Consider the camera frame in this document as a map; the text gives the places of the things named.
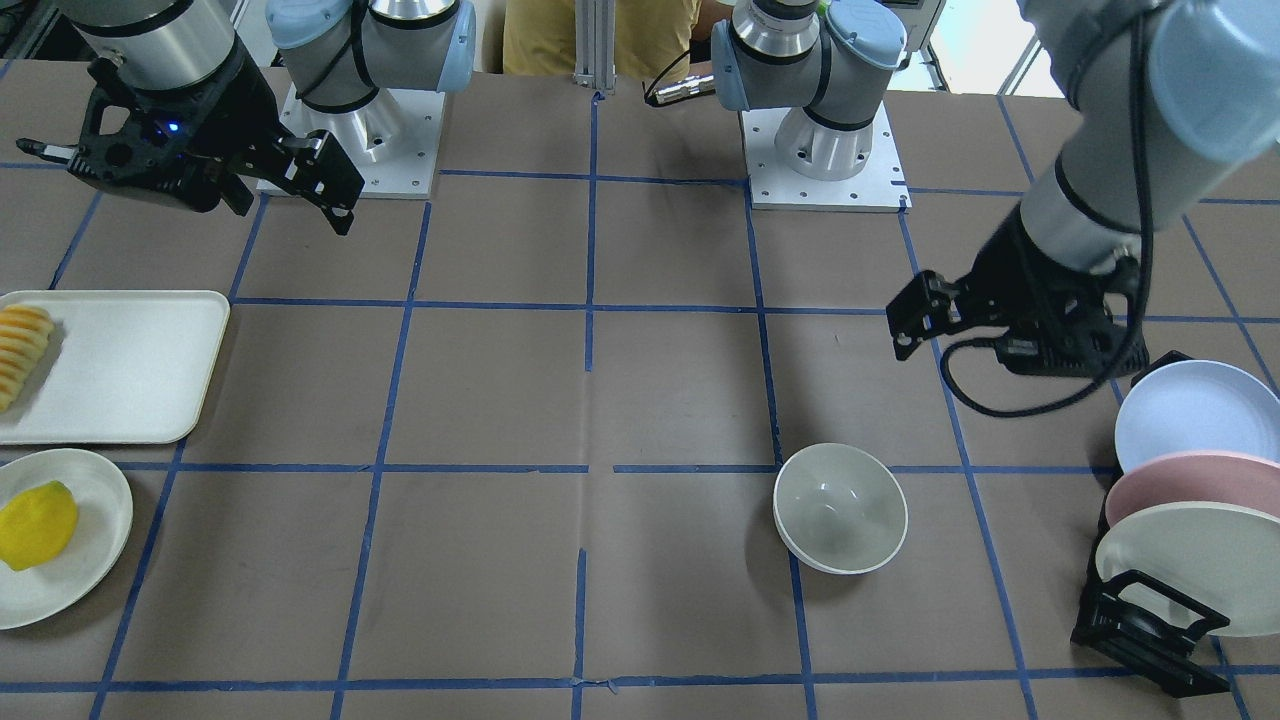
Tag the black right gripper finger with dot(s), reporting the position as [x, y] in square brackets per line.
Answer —
[45, 151]
[319, 170]

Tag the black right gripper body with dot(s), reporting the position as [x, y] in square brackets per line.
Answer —
[243, 118]

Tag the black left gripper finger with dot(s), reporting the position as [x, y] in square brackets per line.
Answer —
[926, 307]

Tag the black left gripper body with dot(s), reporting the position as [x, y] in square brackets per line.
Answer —
[1012, 268]

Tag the white ceramic bowl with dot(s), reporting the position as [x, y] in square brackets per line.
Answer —
[839, 510]

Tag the yellow lemon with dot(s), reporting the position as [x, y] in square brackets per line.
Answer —
[37, 525]

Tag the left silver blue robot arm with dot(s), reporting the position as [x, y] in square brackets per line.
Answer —
[1174, 96]

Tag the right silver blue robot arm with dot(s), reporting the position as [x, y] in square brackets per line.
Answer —
[339, 54]

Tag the light blue plate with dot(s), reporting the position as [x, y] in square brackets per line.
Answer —
[1196, 405]

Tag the sliced yellow fruit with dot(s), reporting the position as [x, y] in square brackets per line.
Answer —
[25, 337]

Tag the white rectangular tray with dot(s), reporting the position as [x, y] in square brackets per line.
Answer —
[124, 367]

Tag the pink plate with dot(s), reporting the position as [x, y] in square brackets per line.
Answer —
[1196, 476]

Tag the cream white plate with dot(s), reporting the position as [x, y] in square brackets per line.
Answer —
[1223, 556]

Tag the black plate rack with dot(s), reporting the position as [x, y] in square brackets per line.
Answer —
[1138, 638]

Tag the white round plate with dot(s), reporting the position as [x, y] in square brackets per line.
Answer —
[105, 506]

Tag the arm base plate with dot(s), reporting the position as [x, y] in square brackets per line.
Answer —
[394, 141]
[796, 164]

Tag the aluminium frame post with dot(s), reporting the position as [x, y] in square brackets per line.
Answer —
[594, 45]

